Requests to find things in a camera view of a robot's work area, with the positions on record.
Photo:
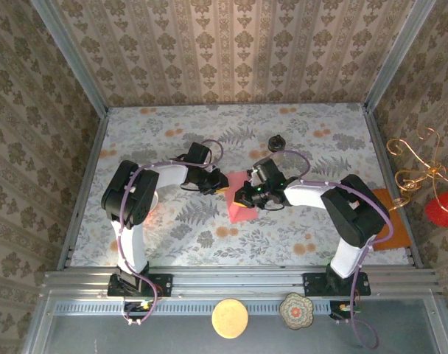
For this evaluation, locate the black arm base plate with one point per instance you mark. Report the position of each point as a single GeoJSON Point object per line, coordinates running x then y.
{"type": "Point", "coordinates": [314, 285]}
{"type": "Point", "coordinates": [161, 285]}

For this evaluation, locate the red ball ornament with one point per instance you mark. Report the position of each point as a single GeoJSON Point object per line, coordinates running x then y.
{"type": "Point", "coordinates": [443, 210]}

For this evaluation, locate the orange rectangular mat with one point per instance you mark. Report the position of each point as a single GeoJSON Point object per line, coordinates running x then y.
{"type": "Point", "coordinates": [397, 228]}

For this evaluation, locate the aluminium side rail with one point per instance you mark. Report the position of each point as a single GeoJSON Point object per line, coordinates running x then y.
{"type": "Point", "coordinates": [393, 177]}
{"type": "Point", "coordinates": [82, 191]}

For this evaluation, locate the aluminium frame post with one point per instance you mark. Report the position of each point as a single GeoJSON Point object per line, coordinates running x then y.
{"type": "Point", "coordinates": [397, 55]}
{"type": "Point", "coordinates": [69, 55]}

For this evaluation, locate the pink square paper sheet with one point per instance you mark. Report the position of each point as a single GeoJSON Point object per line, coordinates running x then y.
{"type": "Point", "coordinates": [242, 214]}

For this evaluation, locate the small black round object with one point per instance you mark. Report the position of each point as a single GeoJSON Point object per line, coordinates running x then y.
{"type": "Point", "coordinates": [276, 143]}

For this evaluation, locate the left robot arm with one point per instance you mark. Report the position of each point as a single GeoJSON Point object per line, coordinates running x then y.
{"type": "Point", "coordinates": [132, 195]}

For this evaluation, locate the small black controller board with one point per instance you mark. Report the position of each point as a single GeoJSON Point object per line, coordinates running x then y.
{"type": "Point", "coordinates": [137, 308]}
{"type": "Point", "coordinates": [343, 309]}

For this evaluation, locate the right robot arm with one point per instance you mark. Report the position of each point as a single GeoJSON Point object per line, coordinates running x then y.
{"type": "Point", "coordinates": [356, 214]}

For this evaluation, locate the patterned flower-shaped coaster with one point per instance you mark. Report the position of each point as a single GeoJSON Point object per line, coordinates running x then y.
{"type": "Point", "coordinates": [296, 310]}

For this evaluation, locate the round cork coaster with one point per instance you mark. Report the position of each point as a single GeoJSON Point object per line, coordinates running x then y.
{"type": "Point", "coordinates": [229, 318]}

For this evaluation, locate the aluminium front rail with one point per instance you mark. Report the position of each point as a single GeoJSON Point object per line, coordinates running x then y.
{"type": "Point", "coordinates": [238, 280]}

